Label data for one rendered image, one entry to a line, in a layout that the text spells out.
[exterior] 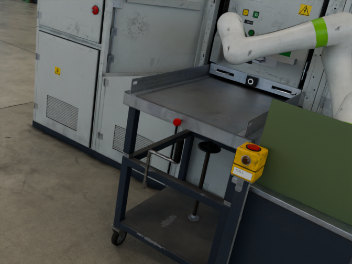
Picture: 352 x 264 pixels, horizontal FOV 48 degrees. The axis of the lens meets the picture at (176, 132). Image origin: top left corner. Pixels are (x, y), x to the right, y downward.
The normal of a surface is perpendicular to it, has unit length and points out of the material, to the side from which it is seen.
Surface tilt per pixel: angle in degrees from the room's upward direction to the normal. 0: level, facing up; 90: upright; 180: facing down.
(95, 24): 90
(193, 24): 90
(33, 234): 0
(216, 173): 90
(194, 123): 90
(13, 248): 0
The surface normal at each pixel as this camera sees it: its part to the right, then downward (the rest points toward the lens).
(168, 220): 0.17, -0.91
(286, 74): -0.54, 0.23
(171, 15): 0.60, 0.40
